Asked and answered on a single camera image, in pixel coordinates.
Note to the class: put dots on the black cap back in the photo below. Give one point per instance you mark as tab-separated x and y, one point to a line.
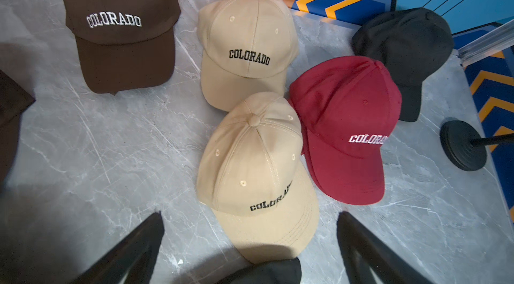
412	44

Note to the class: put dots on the beige cap back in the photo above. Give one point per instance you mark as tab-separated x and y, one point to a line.
248	46

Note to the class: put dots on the beige cap centre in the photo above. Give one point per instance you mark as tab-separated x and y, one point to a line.
252	178

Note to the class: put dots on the maroon cap front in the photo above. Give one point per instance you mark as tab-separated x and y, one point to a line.
348	108

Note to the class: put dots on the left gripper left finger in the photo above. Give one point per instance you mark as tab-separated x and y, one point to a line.
133	259

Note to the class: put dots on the beige cap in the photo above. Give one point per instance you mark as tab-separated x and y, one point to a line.
252	178
248	46

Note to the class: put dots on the brown cap back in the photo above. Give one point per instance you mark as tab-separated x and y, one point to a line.
124	44

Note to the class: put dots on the black microphone stand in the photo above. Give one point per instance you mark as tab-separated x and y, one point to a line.
464	147

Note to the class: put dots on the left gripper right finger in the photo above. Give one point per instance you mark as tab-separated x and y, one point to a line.
367	259

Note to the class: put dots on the brown cap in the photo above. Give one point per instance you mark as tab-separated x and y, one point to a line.
124	44
14	102

